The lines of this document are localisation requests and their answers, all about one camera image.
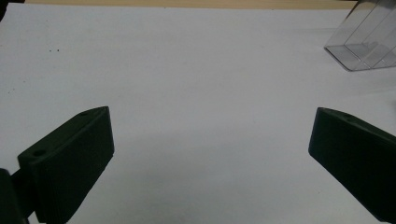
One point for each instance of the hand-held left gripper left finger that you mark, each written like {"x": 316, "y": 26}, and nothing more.
{"x": 68, "y": 161}

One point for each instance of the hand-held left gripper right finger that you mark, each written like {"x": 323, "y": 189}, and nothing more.
{"x": 358, "y": 155}

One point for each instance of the clear plastic organizer box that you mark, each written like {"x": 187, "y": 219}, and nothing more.
{"x": 367, "y": 40}

